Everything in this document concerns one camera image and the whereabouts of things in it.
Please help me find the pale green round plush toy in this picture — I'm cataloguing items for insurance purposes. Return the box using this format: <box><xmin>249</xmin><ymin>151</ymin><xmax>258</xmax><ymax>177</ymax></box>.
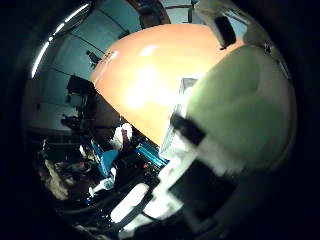
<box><xmin>181</xmin><ymin>44</ymin><xmax>298</xmax><ymax>171</ymax></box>

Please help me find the person in white shirt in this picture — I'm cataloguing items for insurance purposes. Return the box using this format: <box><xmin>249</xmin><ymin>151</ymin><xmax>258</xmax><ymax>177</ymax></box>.
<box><xmin>111</xmin><ymin>122</ymin><xmax>134</xmax><ymax>151</ymax></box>

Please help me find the gray fabric box white rim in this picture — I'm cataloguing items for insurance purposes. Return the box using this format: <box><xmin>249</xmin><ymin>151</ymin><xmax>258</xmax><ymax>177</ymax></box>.
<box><xmin>159</xmin><ymin>77</ymin><xmax>199</xmax><ymax>161</ymax></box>

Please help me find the blue chair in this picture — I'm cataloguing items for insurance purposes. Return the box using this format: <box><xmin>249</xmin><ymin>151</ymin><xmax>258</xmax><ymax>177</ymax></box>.
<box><xmin>91</xmin><ymin>141</ymin><xmax>119</xmax><ymax>178</ymax></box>

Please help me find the white bottle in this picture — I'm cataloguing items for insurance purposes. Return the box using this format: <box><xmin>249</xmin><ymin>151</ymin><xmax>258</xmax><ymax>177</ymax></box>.
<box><xmin>88</xmin><ymin>176</ymin><xmax>116</xmax><ymax>198</ymax></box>

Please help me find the ceiling light strip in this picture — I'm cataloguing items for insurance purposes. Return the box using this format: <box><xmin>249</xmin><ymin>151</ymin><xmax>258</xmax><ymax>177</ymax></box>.
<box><xmin>30</xmin><ymin>2</ymin><xmax>91</xmax><ymax>79</ymax></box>

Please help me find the black camera equipment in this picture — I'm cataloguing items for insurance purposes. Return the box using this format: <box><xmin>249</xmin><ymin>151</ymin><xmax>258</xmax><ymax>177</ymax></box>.
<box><xmin>65</xmin><ymin>74</ymin><xmax>98</xmax><ymax>108</ymax></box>

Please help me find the white post with black block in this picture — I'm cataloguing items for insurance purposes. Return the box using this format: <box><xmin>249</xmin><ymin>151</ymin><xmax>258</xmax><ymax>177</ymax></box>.
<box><xmin>194</xmin><ymin>0</ymin><xmax>249</xmax><ymax>51</ymax></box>

